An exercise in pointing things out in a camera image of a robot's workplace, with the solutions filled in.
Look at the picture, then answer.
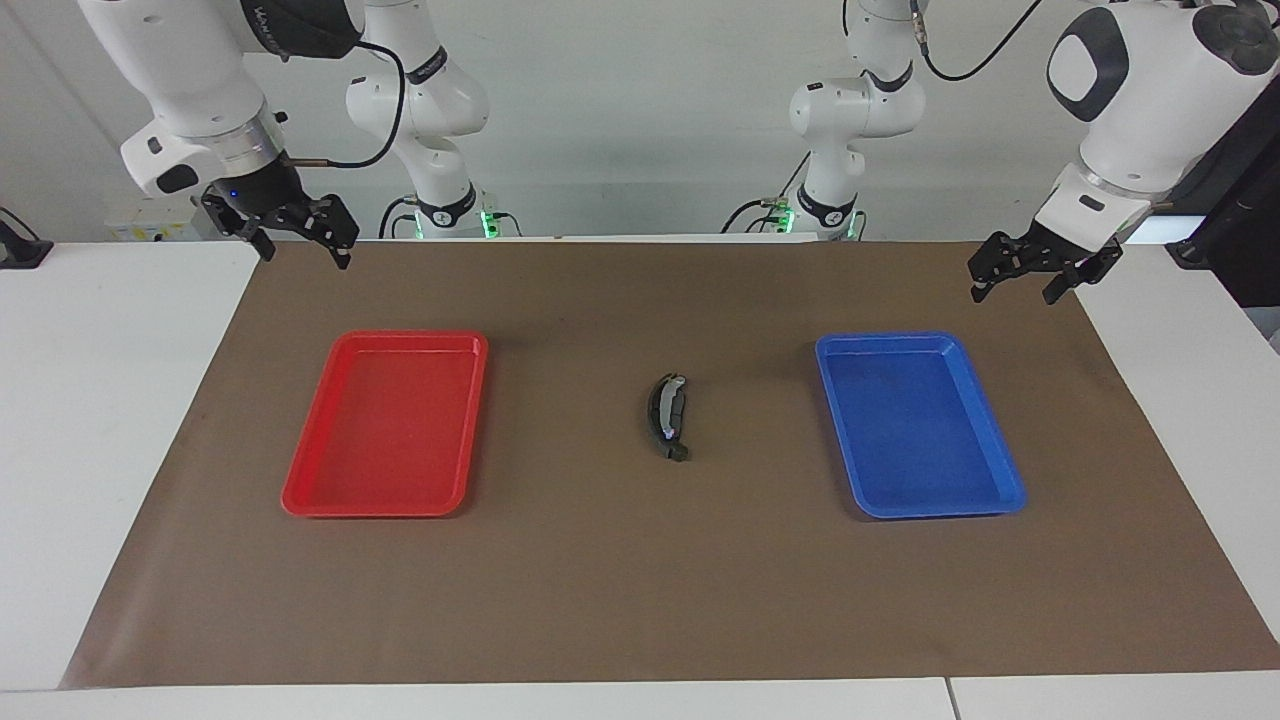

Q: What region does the black base cable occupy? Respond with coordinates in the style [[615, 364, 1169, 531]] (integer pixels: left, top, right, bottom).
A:
[[377, 195, 422, 240], [721, 197, 797, 235]]

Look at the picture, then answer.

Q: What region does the black monitor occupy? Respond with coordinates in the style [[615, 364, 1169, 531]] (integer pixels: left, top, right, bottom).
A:
[[1165, 75, 1280, 311]]

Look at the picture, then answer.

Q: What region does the brown table mat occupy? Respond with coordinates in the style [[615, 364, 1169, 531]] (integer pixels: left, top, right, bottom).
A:
[[60, 240, 1280, 691]]

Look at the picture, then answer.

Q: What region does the black cable with metal plug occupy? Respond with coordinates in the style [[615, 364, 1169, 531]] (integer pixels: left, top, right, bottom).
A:
[[904, 0, 1046, 82]]

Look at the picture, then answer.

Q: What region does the curved dark brake shoe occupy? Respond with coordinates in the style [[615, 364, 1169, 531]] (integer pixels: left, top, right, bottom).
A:
[[644, 372, 692, 464]]

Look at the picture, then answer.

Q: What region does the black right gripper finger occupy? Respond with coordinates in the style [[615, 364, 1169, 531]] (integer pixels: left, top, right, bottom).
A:
[[318, 194, 360, 272], [203, 195, 277, 264]]

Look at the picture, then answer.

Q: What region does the red plastic tray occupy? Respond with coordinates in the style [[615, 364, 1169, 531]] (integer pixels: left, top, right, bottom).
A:
[[281, 330, 489, 519]]

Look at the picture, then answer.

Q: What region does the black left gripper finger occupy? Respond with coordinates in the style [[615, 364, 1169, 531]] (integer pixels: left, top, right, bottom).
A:
[[1041, 258, 1093, 306], [966, 233, 1012, 304]]

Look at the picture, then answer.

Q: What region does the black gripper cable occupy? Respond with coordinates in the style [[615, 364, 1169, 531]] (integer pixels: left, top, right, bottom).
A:
[[282, 40, 408, 172], [1145, 150, 1216, 213]]

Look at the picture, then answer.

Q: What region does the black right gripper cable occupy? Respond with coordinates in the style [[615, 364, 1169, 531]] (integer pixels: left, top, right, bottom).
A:
[[282, 40, 408, 172]]

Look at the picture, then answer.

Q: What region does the blue plastic tray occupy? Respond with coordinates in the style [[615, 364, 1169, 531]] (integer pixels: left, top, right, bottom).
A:
[[815, 332, 1028, 520]]

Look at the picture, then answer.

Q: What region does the white power strip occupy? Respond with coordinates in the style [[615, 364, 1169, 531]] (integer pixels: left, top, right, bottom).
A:
[[105, 195, 206, 244]]

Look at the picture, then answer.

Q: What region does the black table clamp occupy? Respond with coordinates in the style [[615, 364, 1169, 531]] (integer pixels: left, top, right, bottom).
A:
[[0, 205, 54, 270]]

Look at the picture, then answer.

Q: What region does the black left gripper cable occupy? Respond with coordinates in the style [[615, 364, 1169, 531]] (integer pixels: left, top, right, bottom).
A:
[[1145, 150, 1216, 213]]

